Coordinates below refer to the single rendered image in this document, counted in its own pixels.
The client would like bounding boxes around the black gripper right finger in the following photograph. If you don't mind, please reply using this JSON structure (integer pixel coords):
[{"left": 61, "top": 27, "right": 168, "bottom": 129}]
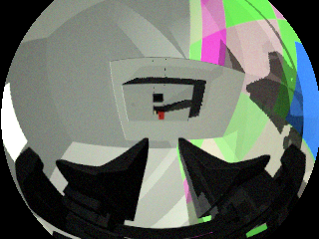
[{"left": 178, "top": 138, "right": 271, "bottom": 219}]

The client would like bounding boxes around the grey panel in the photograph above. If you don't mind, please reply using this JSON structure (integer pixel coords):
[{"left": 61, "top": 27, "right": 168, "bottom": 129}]
[{"left": 111, "top": 57, "right": 246, "bottom": 140}]

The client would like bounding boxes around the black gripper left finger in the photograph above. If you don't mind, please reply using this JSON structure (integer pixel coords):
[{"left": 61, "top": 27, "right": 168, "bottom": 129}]
[{"left": 56, "top": 138, "right": 149, "bottom": 220}]

